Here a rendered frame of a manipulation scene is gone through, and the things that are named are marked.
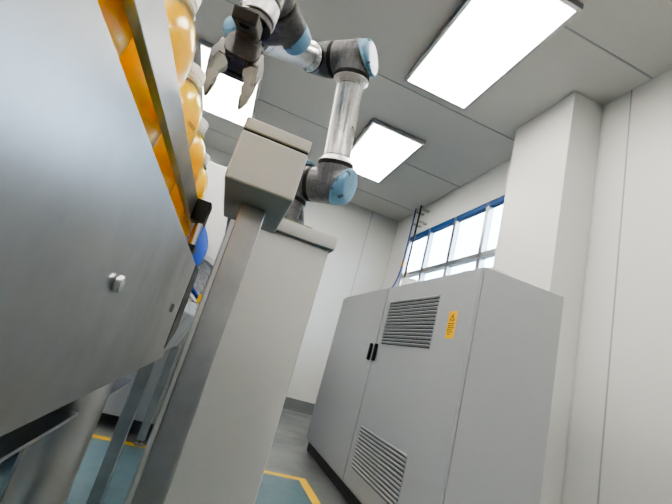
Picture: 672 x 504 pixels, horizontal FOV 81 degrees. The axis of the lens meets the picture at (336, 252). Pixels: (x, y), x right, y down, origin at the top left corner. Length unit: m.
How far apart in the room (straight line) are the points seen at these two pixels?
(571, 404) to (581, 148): 1.94
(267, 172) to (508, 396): 1.77
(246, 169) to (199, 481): 0.81
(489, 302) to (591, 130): 2.22
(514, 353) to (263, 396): 1.37
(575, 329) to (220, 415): 2.66
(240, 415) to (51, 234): 0.96
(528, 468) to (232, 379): 1.56
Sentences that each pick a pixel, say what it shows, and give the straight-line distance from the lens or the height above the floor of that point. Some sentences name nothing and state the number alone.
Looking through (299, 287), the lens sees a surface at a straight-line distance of 1.12.
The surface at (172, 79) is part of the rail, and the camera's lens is 0.35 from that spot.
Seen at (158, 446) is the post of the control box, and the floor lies 0.64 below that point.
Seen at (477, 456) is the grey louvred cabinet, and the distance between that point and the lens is 2.06.
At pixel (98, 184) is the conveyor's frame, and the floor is 0.85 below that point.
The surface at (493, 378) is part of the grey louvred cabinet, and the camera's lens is 2.07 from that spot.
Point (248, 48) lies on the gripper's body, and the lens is 0.89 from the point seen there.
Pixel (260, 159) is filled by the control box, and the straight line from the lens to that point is 0.58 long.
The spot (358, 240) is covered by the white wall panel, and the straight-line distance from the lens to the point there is 6.56.
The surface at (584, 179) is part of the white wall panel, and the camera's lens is 3.66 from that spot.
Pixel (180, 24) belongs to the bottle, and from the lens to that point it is 0.41.
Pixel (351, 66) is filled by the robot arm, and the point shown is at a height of 1.67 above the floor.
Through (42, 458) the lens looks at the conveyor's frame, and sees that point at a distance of 0.46.
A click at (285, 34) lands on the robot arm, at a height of 1.49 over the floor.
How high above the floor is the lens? 0.81
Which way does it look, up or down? 15 degrees up
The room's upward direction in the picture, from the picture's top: 16 degrees clockwise
